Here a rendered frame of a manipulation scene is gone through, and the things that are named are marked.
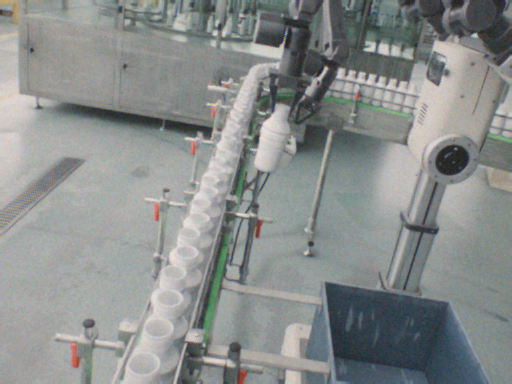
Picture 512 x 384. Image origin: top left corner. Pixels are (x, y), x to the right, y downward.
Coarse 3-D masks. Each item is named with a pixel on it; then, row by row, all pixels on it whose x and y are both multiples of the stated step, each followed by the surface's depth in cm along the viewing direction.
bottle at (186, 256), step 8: (184, 248) 78; (192, 248) 78; (176, 256) 76; (184, 256) 79; (192, 256) 79; (176, 264) 76; (184, 264) 76; (192, 264) 76; (192, 272) 77; (200, 272) 79; (192, 280) 77; (200, 280) 78; (192, 288) 76; (200, 288) 79; (192, 296) 77; (192, 304) 78; (192, 312) 79
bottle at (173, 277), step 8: (168, 272) 73; (176, 272) 73; (184, 272) 72; (160, 280) 71; (168, 280) 70; (176, 280) 70; (184, 280) 71; (160, 288) 71; (168, 288) 70; (176, 288) 70; (184, 288) 72; (152, 296) 72; (184, 296) 72; (152, 304) 71; (184, 304) 71; (152, 312) 72; (184, 312) 72
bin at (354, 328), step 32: (224, 288) 108; (256, 288) 110; (352, 288) 114; (320, 320) 108; (352, 320) 117; (384, 320) 117; (416, 320) 116; (448, 320) 113; (224, 352) 90; (256, 352) 91; (320, 352) 102; (352, 352) 120; (384, 352) 120; (416, 352) 119; (448, 352) 110
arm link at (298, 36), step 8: (288, 24) 107; (296, 24) 108; (288, 32) 107; (296, 32) 106; (304, 32) 106; (288, 40) 107; (296, 40) 106; (304, 40) 107; (288, 48) 108; (296, 48) 107; (304, 48) 107; (296, 56) 109
